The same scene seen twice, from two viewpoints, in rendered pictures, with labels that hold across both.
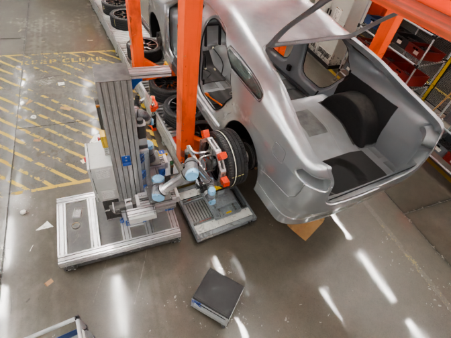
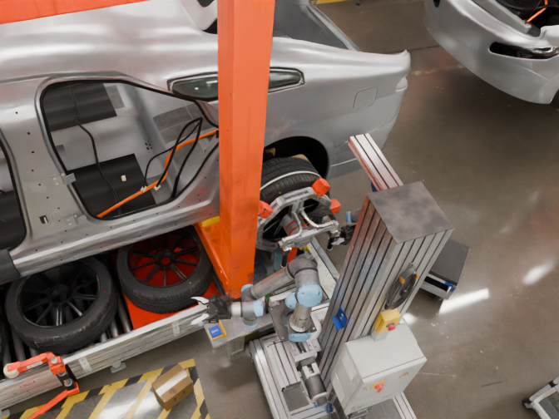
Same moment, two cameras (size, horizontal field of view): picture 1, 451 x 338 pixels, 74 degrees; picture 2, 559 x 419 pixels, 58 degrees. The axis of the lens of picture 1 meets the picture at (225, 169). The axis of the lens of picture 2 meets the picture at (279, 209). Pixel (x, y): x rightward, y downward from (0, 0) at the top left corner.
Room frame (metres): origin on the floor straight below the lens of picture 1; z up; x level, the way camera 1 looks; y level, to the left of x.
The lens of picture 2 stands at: (2.34, 2.23, 3.45)
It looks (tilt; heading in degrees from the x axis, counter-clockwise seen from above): 50 degrees down; 273
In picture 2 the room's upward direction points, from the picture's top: 7 degrees clockwise
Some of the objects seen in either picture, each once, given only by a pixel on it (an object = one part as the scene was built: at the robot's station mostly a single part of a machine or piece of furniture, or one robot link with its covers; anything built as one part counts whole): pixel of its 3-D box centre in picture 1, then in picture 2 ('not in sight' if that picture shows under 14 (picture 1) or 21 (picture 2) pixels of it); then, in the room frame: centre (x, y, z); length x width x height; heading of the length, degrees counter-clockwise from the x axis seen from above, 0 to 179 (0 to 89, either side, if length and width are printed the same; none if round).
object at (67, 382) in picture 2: (153, 117); (64, 375); (3.58, 1.23, 0.30); 0.09 x 0.05 x 0.50; 35
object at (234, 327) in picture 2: (166, 163); (239, 323); (2.57, 0.75, 0.44); 0.43 x 0.17 x 0.03; 35
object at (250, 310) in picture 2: not in sight; (251, 309); (2.47, 1.05, 1.21); 0.11 x 0.08 x 0.09; 14
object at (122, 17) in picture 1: (125, 19); not in sight; (6.62, 2.77, 0.39); 0.66 x 0.66 x 0.24
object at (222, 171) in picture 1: (211, 161); (291, 221); (2.35, 0.17, 0.85); 0.54 x 0.07 x 0.54; 35
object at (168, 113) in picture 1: (184, 111); (63, 300); (3.76, 0.78, 0.39); 0.66 x 0.66 x 0.24
